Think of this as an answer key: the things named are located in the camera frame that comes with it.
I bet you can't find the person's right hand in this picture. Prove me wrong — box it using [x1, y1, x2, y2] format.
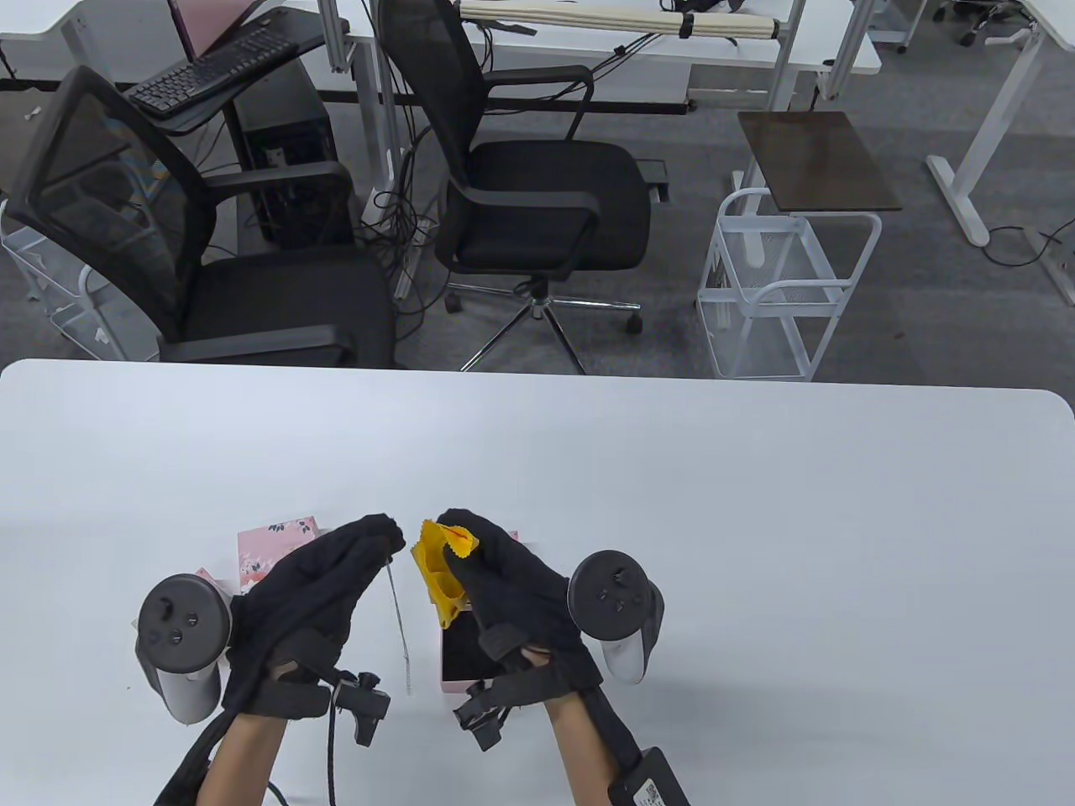
[437, 508, 604, 693]

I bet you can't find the person's left hand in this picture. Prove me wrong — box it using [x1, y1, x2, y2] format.
[223, 514, 406, 719]

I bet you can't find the silver necklace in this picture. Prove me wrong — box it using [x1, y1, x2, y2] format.
[385, 554, 414, 696]

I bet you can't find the yellow cloth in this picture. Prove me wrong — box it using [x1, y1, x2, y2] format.
[410, 519, 481, 629]

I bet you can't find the person's right forearm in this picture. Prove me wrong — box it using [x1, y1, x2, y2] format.
[546, 693, 622, 806]

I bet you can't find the person's left forearm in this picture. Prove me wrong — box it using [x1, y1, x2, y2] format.
[202, 714, 286, 806]

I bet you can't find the black mesh office chair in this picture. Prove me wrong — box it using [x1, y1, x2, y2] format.
[3, 65, 410, 370]
[375, 0, 669, 376]

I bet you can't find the black computer tower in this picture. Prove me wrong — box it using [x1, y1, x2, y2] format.
[233, 57, 354, 249]

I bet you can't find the black keyboard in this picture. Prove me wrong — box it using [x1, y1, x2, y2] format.
[126, 32, 301, 117]

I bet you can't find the dark wooden side table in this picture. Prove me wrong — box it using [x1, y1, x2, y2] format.
[729, 111, 904, 261]

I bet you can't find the pink screen laptop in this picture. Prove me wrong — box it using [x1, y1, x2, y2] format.
[166, 0, 270, 61]

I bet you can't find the rolled beige mat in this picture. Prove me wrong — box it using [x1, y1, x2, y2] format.
[460, 0, 782, 43]

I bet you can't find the white desk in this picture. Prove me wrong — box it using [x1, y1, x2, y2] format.
[924, 0, 1075, 307]
[0, 0, 181, 85]

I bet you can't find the black office chair base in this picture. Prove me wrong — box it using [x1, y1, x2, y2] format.
[931, 0, 1025, 49]

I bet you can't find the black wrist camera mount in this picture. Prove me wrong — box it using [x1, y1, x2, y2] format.
[252, 659, 391, 746]
[454, 663, 580, 752]

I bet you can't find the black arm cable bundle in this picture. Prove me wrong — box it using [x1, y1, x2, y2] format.
[155, 714, 228, 806]

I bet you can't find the white wire trolley cart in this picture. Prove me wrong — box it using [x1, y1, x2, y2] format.
[0, 197, 139, 362]
[695, 188, 883, 383]

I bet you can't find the tangle of black cables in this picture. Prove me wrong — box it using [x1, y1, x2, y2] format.
[359, 101, 446, 337]

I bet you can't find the black floor cable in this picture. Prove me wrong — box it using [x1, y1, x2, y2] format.
[983, 214, 1075, 270]

